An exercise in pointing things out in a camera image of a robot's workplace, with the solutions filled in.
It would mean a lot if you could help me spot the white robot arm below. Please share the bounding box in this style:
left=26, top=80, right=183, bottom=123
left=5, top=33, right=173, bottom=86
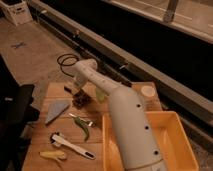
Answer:
left=74, top=59, right=168, bottom=171

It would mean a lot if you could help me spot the white storage box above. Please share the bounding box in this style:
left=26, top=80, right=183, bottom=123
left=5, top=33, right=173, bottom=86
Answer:
left=0, top=0, right=32, bottom=26

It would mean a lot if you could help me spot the black cable loop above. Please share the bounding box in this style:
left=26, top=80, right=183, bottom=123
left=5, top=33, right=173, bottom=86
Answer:
left=56, top=53, right=81, bottom=78

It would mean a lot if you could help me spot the yellow plastic bin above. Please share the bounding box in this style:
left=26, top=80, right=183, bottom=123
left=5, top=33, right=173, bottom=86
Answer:
left=102, top=111, right=199, bottom=171

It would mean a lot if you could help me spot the black chair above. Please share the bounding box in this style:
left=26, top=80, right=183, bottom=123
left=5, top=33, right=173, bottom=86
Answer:
left=0, top=85, right=40, bottom=171

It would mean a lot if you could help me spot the bunch of dark grapes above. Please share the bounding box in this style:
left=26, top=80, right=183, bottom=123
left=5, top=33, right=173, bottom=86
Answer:
left=72, top=92, right=91, bottom=109

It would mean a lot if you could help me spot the wooden board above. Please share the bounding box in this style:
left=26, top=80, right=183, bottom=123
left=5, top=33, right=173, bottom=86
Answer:
left=21, top=81, right=164, bottom=171

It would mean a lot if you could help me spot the white can opener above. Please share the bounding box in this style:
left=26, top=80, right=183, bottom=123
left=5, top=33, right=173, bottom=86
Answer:
left=50, top=132, right=95, bottom=160

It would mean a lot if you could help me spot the yellow banana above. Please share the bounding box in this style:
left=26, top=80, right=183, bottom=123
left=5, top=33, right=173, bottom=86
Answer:
left=39, top=150, right=67, bottom=162

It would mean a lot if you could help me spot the green chili pepper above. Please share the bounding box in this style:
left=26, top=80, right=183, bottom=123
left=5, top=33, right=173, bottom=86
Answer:
left=74, top=117, right=90, bottom=141

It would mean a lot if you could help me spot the grey triangular cloth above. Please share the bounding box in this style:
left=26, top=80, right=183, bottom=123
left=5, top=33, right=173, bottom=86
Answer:
left=45, top=100, right=70, bottom=125

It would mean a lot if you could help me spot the clear lidded jar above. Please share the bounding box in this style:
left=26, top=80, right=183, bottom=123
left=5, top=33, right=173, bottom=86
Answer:
left=141, top=85, right=156, bottom=109

